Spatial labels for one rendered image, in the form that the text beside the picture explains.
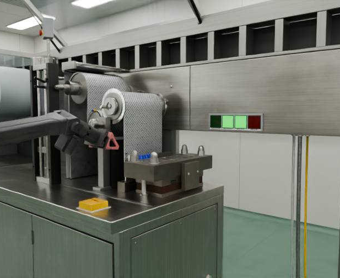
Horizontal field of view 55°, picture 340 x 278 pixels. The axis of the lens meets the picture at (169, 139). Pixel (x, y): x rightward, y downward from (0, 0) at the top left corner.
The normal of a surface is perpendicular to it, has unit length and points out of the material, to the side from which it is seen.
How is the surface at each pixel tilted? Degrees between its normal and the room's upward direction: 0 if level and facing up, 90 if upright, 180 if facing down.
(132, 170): 90
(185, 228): 90
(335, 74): 90
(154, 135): 90
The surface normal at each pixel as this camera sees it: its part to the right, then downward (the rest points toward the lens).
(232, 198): -0.63, 0.06
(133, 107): 0.77, 0.05
